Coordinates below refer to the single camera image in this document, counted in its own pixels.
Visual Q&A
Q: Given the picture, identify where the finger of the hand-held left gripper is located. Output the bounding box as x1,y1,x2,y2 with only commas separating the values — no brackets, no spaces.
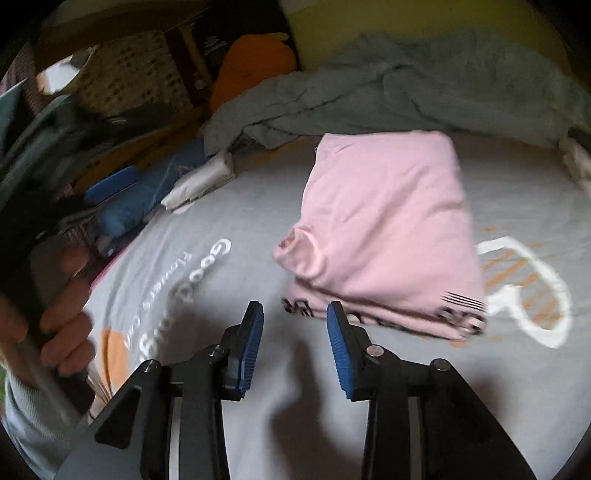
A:
88,102,178,139
85,167,145,206

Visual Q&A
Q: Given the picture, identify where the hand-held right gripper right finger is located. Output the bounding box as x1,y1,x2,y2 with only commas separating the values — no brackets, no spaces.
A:
326,301,539,480

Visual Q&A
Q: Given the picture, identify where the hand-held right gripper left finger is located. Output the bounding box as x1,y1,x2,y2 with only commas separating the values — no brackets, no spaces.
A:
53,301,265,480

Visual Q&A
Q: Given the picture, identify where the pink shirt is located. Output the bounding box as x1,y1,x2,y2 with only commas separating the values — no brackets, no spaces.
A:
272,130,489,341

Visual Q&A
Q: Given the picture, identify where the person's left hand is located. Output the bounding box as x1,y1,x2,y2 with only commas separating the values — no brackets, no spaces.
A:
0,247,95,384

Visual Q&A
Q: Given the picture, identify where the blue pillow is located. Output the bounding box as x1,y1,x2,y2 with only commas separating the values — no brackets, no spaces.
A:
97,138,208,238

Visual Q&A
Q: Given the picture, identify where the patterned beige curtain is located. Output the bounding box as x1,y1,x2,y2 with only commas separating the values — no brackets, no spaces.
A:
69,32,195,121

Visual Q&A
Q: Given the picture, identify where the white folded cloth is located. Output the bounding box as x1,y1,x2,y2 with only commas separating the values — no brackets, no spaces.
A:
161,151,236,214

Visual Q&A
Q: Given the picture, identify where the orange carrot plush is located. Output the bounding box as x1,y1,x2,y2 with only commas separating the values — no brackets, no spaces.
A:
210,32,298,114

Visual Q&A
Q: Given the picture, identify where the grey-green duvet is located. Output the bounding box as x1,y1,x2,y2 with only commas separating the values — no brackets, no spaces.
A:
203,31,591,155

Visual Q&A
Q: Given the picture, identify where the cream folded garment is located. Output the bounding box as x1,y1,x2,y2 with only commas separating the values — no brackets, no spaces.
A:
558,136,591,185

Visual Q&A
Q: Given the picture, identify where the wooden bed frame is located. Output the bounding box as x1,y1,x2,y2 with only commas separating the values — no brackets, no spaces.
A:
37,0,208,185

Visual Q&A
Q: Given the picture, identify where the black wall poster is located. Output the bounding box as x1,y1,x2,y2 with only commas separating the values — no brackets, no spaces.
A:
191,0,291,93

